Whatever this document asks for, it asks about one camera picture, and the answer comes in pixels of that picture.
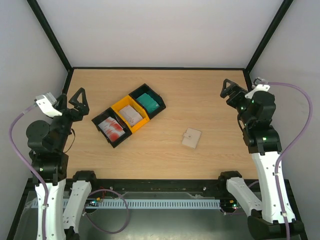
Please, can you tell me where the black bin with red cards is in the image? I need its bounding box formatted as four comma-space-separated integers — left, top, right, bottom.
91, 107, 132, 148

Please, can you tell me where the yellow bin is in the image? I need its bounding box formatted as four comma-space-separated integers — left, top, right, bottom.
111, 95, 150, 133

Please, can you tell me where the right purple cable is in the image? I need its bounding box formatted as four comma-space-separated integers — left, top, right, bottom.
264, 81, 313, 240

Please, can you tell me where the red patterned card stack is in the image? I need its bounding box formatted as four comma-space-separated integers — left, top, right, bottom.
98, 116, 125, 142

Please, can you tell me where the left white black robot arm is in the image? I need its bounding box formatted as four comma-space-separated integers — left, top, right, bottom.
26, 87, 97, 240

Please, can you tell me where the green card stack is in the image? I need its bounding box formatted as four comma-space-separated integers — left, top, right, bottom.
137, 93, 160, 114

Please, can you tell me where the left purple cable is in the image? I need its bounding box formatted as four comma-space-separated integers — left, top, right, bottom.
8, 103, 48, 240

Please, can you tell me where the light blue slotted cable duct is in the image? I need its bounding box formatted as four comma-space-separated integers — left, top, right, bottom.
31, 198, 222, 210

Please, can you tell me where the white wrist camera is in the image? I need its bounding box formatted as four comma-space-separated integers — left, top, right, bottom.
245, 77, 270, 99
35, 92, 63, 119

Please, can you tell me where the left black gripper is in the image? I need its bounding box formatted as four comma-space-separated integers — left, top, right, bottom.
51, 87, 90, 152

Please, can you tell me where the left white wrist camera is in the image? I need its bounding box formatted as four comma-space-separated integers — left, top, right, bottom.
35, 92, 63, 119

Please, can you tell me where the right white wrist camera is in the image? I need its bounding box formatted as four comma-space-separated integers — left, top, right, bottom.
245, 77, 270, 99

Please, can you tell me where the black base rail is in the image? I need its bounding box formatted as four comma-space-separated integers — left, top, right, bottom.
26, 177, 291, 198

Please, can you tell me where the purple cable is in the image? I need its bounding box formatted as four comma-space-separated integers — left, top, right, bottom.
8, 103, 48, 240
264, 81, 313, 240

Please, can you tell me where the black bin with green cards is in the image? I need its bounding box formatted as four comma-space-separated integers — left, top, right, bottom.
129, 83, 166, 119

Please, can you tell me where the black aluminium frame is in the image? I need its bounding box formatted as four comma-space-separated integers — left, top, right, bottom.
7, 0, 294, 240

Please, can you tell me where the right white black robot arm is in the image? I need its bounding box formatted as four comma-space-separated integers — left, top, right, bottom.
218, 79, 305, 240

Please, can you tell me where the beige card holder wallet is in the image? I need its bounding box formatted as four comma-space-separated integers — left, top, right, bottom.
181, 128, 202, 149

